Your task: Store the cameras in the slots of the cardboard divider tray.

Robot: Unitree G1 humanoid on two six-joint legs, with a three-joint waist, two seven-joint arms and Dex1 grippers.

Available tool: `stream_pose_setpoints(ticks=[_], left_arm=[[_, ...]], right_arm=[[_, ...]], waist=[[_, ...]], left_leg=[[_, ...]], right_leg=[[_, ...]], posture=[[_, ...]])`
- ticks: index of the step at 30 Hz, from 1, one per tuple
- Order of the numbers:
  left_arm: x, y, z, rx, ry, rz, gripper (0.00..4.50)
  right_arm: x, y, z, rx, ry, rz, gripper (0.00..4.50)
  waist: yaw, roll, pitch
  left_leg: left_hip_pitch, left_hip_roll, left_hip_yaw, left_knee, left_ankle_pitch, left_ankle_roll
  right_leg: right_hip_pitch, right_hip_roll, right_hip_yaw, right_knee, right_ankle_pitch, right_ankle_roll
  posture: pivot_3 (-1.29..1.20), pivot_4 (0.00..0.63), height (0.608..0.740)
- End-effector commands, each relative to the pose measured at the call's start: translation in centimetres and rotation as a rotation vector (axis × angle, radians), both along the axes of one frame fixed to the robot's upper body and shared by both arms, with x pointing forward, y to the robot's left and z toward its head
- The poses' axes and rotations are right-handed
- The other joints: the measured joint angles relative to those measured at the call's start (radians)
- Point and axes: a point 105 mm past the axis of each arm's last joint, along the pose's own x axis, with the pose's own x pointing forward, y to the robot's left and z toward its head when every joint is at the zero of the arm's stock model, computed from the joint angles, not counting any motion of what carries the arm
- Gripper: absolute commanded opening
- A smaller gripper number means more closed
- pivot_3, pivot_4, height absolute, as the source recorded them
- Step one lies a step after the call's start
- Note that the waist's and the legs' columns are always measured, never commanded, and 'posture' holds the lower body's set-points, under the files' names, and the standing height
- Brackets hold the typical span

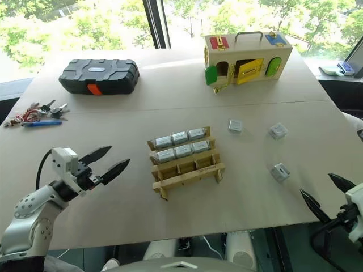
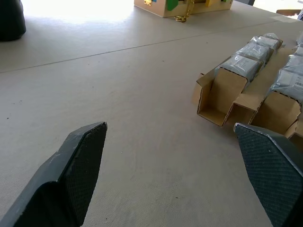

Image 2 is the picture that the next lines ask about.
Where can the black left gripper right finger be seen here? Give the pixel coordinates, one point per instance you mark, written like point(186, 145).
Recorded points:
point(267, 170)

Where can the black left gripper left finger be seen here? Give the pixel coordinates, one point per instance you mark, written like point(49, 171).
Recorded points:
point(78, 170)

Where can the cardboard divider tray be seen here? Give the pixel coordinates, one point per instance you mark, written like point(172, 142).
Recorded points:
point(246, 99)

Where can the wooden latch toy box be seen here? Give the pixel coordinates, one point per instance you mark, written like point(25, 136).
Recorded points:
point(182, 6)

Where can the brown object at table edge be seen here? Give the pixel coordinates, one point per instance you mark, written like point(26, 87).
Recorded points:
point(290, 12)

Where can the black rounded object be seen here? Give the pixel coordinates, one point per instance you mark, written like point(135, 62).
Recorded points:
point(10, 20)

